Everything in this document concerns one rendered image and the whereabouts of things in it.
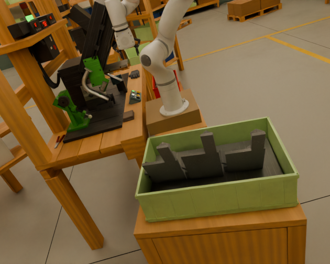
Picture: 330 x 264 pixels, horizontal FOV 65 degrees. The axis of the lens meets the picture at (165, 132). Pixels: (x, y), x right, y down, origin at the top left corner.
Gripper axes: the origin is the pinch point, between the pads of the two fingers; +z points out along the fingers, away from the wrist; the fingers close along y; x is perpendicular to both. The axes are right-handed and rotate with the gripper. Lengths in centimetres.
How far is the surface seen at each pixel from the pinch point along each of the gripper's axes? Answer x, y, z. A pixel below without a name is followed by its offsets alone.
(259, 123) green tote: -50, 55, 37
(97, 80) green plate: 36, -34, 19
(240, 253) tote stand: -92, 28, 70
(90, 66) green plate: 39, -35, 9
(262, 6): 575, 307, 109
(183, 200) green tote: -83, 11, 40
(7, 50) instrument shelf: 4, -68, -22
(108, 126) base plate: -3.0, -28.6, 40.0
